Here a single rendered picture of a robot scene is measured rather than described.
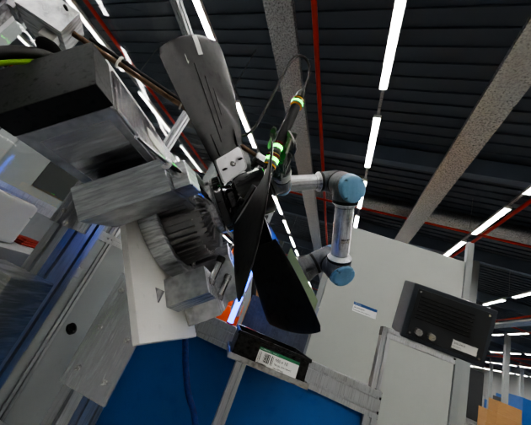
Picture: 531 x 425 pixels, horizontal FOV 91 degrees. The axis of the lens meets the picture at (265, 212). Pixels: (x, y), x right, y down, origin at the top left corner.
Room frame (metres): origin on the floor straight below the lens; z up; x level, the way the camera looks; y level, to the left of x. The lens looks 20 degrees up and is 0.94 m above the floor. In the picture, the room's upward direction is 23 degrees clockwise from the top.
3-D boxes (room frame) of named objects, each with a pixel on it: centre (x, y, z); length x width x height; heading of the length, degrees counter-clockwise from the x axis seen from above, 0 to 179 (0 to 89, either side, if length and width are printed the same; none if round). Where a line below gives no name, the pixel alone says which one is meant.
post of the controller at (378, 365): (0.94, -0.55, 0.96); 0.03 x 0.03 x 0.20; 76
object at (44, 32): (0.50, 0.59, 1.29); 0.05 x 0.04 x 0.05; 111
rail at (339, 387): (1.04, -0.14, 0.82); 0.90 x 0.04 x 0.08; 76
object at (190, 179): (0.38, 0.13, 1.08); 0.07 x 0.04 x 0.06; 177
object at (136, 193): (0.39, 0.19, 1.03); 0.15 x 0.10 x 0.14; 76
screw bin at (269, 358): (0.86, -0.17, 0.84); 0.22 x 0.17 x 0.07; 90
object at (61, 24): (0.48, 0.63, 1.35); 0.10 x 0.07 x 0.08; 111
